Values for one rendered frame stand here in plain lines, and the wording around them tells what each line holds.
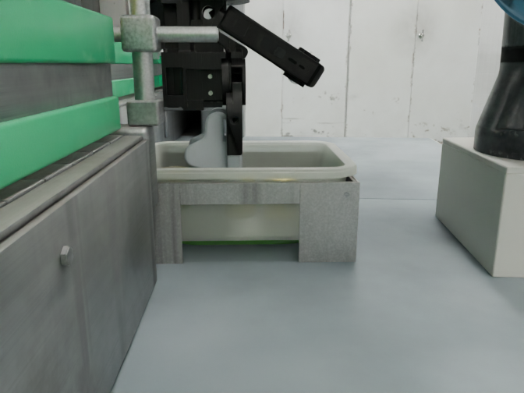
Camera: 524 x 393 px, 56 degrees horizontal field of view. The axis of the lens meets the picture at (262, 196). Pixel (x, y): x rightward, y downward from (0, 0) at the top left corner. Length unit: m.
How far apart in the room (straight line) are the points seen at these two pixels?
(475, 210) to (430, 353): 0.20
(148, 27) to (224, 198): 0.16
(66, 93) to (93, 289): 0.11
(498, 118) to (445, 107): 3.81
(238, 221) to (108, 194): 0.20
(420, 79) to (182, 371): 4.00
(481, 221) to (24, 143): 0.40
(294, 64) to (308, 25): 3.53
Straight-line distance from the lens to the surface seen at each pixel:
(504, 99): 0.51
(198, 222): 0.46
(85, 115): 0.31
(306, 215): 0.46
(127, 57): 0.84
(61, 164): 0.29
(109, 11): 1.42
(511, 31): 0.53
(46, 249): 0.21
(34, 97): 0.25
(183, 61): 0.49
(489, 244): 0.49
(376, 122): 4.16
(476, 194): 0.52
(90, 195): 0.25
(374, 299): 0.41
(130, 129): 0.40
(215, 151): 0.50
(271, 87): 4.00
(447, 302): 0.42
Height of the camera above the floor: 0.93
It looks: 15 degrees down
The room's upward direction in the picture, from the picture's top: straight up
